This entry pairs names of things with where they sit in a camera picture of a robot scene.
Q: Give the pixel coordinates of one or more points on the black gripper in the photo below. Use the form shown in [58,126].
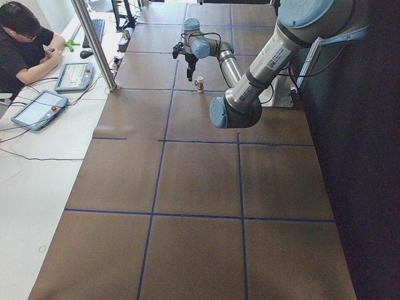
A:
[190,60]

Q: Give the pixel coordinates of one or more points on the seated person black shirt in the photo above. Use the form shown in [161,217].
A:
[29,52]

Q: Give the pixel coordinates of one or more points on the black computer mouse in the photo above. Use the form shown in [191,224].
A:
[84,54]

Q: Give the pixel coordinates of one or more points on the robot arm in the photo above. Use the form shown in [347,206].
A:
[298,25]
[199,45]

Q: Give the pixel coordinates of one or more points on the aluminium frame post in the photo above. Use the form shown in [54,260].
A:
[85,20]

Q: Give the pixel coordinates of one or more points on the blue teach pendant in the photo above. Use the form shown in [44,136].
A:
[74,77]
[40,111]

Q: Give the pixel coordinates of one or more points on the white brass PPR valve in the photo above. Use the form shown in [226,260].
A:
[199,83]

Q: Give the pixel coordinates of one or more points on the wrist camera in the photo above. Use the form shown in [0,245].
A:
[177,50]

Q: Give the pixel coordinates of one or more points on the black keyboard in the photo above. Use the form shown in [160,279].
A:
[98,26]

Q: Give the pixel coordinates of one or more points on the white pedestal column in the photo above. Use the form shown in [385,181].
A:
[281,97]

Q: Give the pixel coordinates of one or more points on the brown paper table cover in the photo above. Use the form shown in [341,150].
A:
[166,206]

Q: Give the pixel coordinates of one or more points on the near blue teach pendant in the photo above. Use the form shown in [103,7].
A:
[40,111]

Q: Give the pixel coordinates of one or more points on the far blue teach pendant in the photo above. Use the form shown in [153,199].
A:
[74,77]

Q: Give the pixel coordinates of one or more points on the metal cylinder weight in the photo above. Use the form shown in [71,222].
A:
[126,33]

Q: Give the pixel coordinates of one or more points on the green plastic part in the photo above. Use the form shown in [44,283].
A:
[70,44]

